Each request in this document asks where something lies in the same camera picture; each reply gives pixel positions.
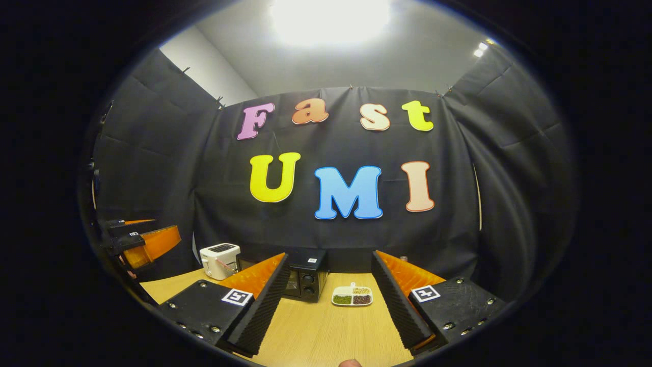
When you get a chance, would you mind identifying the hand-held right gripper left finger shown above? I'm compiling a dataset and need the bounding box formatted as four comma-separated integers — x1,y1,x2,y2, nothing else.
158,253,291,357

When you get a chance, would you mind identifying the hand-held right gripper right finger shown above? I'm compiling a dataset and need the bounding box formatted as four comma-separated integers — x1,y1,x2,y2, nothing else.
371,251,507,357

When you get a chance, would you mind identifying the black electric oven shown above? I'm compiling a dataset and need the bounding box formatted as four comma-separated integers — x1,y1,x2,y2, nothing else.
235,248,331,303

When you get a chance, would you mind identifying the white divided plate with beans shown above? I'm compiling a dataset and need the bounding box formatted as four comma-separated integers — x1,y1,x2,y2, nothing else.
331,282,374,307

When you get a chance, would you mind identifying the white toaster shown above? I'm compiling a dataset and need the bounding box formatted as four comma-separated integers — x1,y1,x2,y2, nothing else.
199,243,241,281

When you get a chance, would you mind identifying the black backdrop cloth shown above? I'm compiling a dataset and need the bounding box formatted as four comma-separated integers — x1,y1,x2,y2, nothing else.
84,43,579,306

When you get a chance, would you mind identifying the ceiling light panel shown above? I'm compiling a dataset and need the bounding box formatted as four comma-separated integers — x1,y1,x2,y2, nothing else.
269,0,393,46

